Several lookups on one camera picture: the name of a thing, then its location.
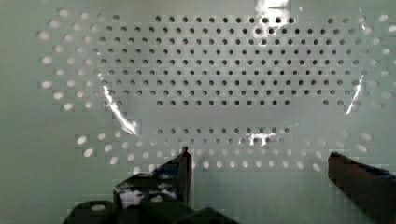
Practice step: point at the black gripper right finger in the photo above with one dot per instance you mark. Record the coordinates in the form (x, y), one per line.
(372, 189)

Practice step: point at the mint green oval strainer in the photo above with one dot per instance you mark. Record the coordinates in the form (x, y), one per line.
(260, 92)

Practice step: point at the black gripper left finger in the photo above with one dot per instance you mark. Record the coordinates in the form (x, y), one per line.
(172, 178)

